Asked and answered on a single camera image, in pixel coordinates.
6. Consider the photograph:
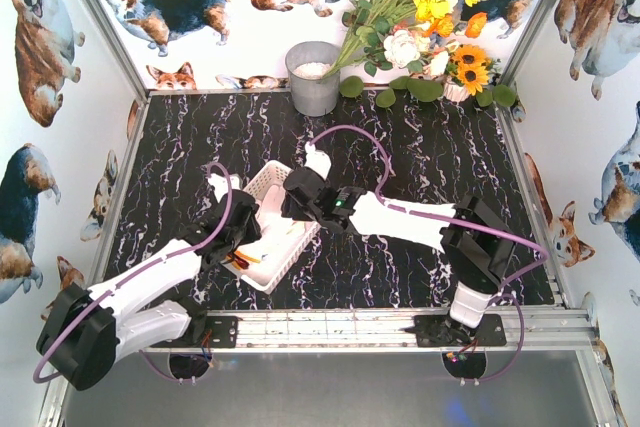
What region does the orange dotted white glove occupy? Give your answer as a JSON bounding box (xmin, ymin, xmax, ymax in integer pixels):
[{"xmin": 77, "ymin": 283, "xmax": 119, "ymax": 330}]
[{"xmin": 259, "ymin": 185, "xmax": 305, "ymax": 261}]

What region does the white storage basket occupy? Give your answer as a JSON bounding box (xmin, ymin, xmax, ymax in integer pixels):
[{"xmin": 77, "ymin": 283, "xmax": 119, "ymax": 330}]
[{"xmin": 223, "ymin": 160, "xmax": 320, "ymax": 294}]

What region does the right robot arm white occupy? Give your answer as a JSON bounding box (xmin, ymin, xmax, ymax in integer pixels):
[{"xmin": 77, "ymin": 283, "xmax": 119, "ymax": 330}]
[{"xmin": 281, "ymin": 167, "xmax": 515, "ymax": 329}]

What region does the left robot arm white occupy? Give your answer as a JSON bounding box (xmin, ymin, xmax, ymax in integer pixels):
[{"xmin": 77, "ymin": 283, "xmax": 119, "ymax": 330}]
[{"xmin": 36, "ymin": 189, "xmax": 261, "ymax": 391}]

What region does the grey metal bucket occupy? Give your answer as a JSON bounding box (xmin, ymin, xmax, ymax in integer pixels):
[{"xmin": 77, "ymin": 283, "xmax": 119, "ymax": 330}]
[{"xmin": 285, "ymin": 41, "xmax": 340, "ymax": 117}]

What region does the small white flower pot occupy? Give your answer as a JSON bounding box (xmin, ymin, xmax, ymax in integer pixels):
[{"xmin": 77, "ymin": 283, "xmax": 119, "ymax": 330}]
[{"xmin": 443, "ymin": 80, "xmax": 470, "ymax": 103}]

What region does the artificial flower bouquet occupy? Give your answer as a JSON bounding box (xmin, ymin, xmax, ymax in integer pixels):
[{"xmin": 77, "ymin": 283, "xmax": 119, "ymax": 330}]
[{"xmin": 333, "ymin": 0, "xmax": 534, "ymax": 108}]

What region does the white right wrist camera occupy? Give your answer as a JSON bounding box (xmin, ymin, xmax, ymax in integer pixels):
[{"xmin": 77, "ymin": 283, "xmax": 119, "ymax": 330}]
[{"xmin": 304, "ymin": 142, "xmax": 332, "ymax": 180}]

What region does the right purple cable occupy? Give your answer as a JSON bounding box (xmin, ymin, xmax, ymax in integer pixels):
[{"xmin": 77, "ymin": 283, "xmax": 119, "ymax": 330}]
[{"xmin": 309, "ymin": 124, "xmax": 550, "ymax": 383}]

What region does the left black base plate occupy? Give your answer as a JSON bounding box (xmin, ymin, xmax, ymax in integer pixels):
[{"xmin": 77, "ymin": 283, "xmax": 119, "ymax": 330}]
[{"xmin": 152, "ymin": 315, "xmax": 239, "ymax": 349}]

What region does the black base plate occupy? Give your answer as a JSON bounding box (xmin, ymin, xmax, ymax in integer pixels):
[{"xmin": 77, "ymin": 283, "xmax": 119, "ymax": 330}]
[
  {"xmin": 152, "ymin": 315, "xmax": 239, "ymax": 349},
  {"xmin": 402, "ymin": 314, "xmax": 507, "ymax": 347}
]

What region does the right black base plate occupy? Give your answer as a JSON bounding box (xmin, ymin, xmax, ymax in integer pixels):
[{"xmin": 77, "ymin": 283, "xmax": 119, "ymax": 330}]
[{"xmin": 402, "ymin": 314, "xmax": 507, "ymax": 347}]

